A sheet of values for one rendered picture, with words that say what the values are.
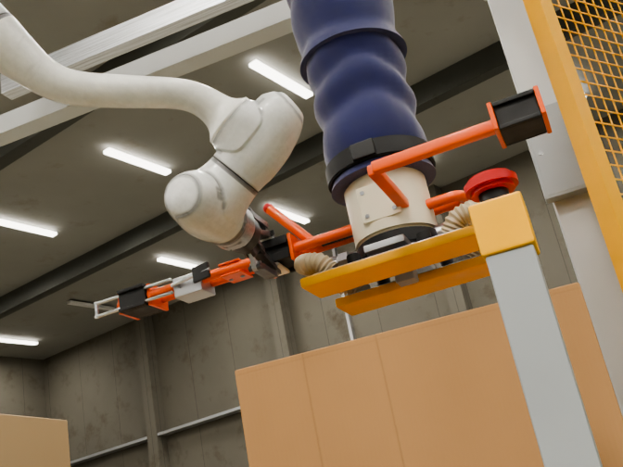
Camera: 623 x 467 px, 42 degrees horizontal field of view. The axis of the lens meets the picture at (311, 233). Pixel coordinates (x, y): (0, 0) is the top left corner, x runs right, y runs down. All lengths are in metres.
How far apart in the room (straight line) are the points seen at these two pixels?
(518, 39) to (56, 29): 7.13
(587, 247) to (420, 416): 1.31
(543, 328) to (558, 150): 1.63
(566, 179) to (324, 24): 1.08
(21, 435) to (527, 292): 0.63
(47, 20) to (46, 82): 7.82
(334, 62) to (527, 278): 0.84
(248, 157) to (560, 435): 0.69
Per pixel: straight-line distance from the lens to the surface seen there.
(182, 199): 1.34
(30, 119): 4.80
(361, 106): 1.63
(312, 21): 1.78
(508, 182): 1.06
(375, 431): 1.35
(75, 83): 1.45
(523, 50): 2.80
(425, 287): 1.68
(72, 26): 9.35
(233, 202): 1.37
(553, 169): 2.56
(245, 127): 1.37
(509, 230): 1.02
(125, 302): 1.82
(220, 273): 1.73
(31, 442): 1.07
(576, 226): 2.55
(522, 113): 1.34
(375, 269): 1.49
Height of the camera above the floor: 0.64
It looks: 21 degrees up
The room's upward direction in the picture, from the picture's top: 11 degrees counter-clockwise
